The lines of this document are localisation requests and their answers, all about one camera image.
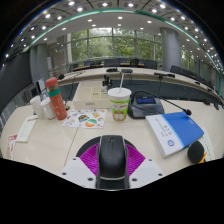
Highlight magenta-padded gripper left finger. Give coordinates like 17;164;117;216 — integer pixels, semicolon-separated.
59;143;101;190

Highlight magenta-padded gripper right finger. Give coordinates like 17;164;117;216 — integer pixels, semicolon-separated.
124;143;166;190

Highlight black computer mouse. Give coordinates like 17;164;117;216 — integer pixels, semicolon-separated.
96;134;129;183

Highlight black mouse pad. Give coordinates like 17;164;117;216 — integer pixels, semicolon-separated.
75;135;138;158

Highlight colourful sticker sheet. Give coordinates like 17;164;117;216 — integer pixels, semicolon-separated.
62;109;107;130

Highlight blue and white book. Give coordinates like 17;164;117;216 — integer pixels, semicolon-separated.
145;111;205;159

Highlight black gooseneck microphone console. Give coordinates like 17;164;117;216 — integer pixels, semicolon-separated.
127;90;193;120

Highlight paper cup with straw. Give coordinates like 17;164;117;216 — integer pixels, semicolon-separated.
107;70;133;122

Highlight red bottle with green band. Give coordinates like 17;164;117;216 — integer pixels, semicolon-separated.
45;77;68;121

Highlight white paper leaflet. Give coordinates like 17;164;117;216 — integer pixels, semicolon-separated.
15;115;39;143

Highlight red and white leaflet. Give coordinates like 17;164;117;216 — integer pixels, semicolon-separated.
6;133;18;160

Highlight row of dark chairs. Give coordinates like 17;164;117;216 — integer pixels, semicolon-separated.
68;58;214;90

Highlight round ceiling lights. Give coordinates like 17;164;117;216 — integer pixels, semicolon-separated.
4;0;224;73

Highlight handheld microphone with yellow ring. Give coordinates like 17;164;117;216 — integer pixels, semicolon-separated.
186;140;208;165

